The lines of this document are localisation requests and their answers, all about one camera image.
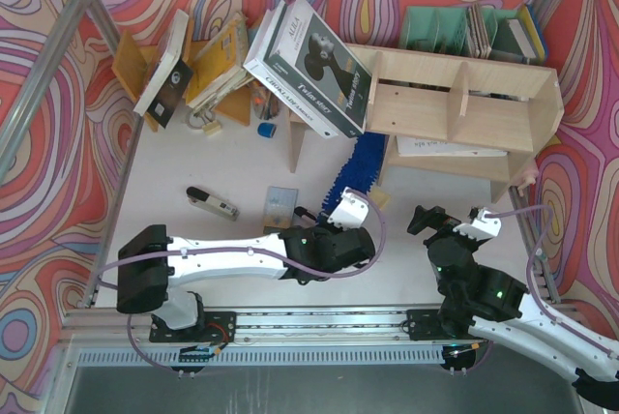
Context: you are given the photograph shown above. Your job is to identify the yellow worn books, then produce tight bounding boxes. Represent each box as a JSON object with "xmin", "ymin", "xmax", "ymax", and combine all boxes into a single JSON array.
[{"xmin": 186, "ymin": 12, "xmax": 250, "ymax": 114}]

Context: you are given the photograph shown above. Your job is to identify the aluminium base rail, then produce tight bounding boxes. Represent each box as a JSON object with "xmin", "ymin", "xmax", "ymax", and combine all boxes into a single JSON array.
[{"xmin": 62, "ymin": 307, "xmax": 581, "ymax": 345}]

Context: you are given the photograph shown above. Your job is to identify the brown notebooks in organiser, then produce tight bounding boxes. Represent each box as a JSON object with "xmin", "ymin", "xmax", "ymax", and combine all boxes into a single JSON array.
[{"xmin": 465, "ymin": 4, "xmax": 491, "ymax": 59}]

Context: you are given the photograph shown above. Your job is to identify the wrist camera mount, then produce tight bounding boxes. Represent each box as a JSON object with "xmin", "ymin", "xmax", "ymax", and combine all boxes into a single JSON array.
[
  {"xmin": 453, "ymin": 207, "xmax": 502, "ymax": 242},
  {"xmin": 327, "ymin": 187, "xmax": 369, "ymax": 230}
]

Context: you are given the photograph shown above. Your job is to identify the blue microfibre duster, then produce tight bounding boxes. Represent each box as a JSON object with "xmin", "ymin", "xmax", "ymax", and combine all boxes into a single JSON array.
[{"xmin": 320, "ymin": 133, "xmax": 387, "ymax": 217}]

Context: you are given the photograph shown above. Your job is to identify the white book black cover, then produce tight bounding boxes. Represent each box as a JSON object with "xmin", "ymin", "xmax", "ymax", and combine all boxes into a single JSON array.
[{"xmin": 133, "ymin": 10, "xmax": 193, "ymax": 129}]

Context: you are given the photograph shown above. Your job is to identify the blue grey book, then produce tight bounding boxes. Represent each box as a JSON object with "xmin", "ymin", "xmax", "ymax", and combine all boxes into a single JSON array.
[{"xmin": 505, "ymin": 5, "xmax": 548, "ymax": 66}]

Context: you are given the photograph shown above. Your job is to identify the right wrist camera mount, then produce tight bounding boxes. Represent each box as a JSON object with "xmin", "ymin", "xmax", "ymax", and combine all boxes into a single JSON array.
[{"xmin": 453, "ymin": 207, "xmax": 502, "ymax": 242}]

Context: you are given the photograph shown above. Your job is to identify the white Chokladfabriken book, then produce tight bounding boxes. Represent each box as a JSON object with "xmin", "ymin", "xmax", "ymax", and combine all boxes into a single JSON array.
[{"xmin": 243, "ymin": 0, "xmax": 339, "ymax": 138}]

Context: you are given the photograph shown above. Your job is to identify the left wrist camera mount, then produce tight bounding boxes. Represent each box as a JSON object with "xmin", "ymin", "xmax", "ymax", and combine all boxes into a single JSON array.
[{"xmin": 327, "ymin": 187, "xmax": 369, "ymax": 230}]

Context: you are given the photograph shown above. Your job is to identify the small blue box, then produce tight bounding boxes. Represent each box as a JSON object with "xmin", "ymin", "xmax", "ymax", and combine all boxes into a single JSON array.
[{"xmin": 257, "ymin": 122, "xmax": 277, "ymax": 138}]

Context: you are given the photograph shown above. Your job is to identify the light wooden bookshelf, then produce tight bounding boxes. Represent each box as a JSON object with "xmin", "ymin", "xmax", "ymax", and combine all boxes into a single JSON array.
[{"xmin": 287, "ymin": 42, "xmax": 566, "ymax": 204}]

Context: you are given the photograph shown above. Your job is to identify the teal desk organiser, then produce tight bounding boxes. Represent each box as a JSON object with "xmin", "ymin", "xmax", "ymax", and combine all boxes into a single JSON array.
[{"xmin": 398, "ymin": 5, "xmax": 536, "ymax": 65}]

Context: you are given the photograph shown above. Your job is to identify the white papers on shelf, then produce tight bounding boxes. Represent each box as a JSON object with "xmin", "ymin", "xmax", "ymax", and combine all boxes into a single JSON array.
[{"xmin": 396, "ymin": 136, "xmax": 507, "ymax": 157}]

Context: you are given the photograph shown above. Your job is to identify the brass padlock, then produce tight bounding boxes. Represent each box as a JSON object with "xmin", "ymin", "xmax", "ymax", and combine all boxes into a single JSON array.
[{"xmin": 186, "ymin": 111, "xmax": 221, "ymax": 135}]

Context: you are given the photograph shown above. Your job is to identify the pencils bundle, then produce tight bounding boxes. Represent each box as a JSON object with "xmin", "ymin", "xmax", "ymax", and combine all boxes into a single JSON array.
[{"xmin": 250, "ymin": 80, "xmax": 280, "ymax": 121}]

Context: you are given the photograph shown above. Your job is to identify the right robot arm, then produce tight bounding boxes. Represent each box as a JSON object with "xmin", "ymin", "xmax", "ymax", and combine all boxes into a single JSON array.
[{"xmin": 407, "ymin": 206, "xmax": 618, "ymax": 411}]

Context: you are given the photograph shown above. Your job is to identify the blue yellow calculator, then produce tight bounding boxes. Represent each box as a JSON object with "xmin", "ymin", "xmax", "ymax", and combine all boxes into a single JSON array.
[{"xmin": 263, "ymin": 186, "xmax": 298, "ymax": 234}]

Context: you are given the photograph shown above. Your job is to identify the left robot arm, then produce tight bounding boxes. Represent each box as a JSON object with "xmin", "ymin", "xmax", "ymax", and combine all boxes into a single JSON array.
[{"xmin": 116, "ymin": 224, "xmax": 375, "ymax": 331}]

